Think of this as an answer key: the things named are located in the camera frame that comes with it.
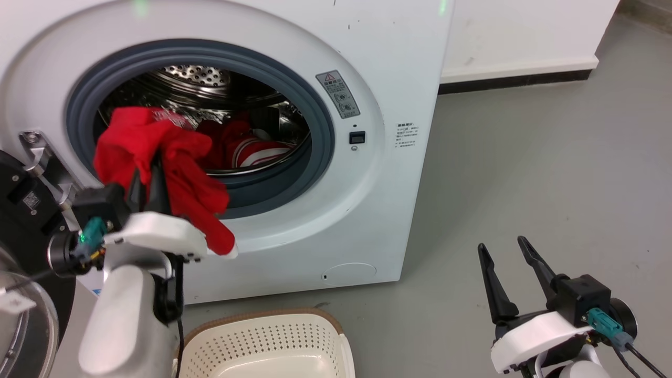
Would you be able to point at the red white striped garment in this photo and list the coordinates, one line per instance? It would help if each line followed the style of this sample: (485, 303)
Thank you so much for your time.
(254, 149)

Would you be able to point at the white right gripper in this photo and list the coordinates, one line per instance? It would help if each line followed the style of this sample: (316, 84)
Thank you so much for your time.
(530, 338)

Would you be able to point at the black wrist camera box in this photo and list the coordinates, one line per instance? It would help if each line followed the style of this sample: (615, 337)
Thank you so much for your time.
(583, 302)
(100, 205)

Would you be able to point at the stainless steel washer drum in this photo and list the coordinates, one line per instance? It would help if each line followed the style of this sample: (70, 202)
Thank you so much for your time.
(205, 81)

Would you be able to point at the black washer door with glass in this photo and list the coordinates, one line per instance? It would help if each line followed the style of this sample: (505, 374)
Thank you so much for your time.
(21, 231)

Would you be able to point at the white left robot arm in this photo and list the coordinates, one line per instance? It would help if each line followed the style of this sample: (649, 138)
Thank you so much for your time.
(123, 315)

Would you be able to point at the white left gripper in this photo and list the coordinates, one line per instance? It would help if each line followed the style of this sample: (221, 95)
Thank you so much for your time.
(157, 233)

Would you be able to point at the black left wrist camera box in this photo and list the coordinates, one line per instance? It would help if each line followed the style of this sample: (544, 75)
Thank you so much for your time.
(100, 205)

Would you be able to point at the grey rubber door gasket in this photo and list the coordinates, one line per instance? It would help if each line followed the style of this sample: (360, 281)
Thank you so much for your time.
(320, 121)

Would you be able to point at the small printed text label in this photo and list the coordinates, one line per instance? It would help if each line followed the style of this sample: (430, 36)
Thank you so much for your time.
(407, 135)

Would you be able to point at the black door latch socket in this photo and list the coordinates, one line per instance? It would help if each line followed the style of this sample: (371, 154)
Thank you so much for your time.
(357, 137)

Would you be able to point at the white front-load washing machine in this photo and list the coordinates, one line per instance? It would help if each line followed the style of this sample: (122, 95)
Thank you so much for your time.
(388, 63)

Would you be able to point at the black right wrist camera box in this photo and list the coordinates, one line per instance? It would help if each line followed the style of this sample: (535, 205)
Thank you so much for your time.
(583, 302)

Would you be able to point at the cream perforated laundry basket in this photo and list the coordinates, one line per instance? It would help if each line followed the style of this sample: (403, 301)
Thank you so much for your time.
(273, 341)

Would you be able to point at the dark wall baseboard strip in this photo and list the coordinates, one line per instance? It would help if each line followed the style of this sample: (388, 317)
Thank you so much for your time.
(514, 81)

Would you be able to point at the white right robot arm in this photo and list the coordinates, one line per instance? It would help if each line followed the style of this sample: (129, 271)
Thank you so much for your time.
(575, 365)

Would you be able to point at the metal washer door hinge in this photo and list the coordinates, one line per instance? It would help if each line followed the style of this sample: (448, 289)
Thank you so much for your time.
(44, 163)

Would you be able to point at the round drain filter cover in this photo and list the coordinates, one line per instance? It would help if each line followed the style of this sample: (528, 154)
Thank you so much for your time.
(349, 273)

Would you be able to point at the grey warning label sticker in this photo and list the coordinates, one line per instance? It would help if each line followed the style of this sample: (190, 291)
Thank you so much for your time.
(338, 94)

